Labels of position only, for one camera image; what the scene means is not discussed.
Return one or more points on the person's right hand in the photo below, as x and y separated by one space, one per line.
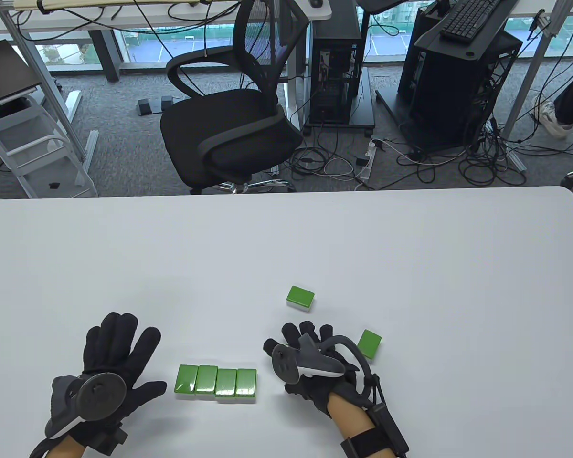
310 396

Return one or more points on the person's left hand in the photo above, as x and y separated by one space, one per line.
119 353

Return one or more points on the person's right forearm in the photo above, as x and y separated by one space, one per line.
351 420

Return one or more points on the person's left forearm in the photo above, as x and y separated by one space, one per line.
67 448

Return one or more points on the grey hand controller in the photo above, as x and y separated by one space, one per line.
100 396
315 365

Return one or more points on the white metal step stool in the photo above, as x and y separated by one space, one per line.
38 176

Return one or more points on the white power strip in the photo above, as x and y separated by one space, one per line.
368 160

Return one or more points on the black mesh office chair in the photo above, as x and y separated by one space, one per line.
229 124

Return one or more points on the black wheeled cart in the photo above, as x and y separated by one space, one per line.
363 105

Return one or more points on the black flat panel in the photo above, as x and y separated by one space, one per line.
5 71

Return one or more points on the black open computer rack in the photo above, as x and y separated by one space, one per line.
449 95

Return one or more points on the black computer tower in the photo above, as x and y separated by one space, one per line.
334 28

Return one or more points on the black keyboard shelf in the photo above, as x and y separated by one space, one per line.
434 43

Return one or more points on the black keyboard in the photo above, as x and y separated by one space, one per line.
472 19

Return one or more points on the aluminium frame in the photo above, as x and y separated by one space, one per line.
52 95
534 71

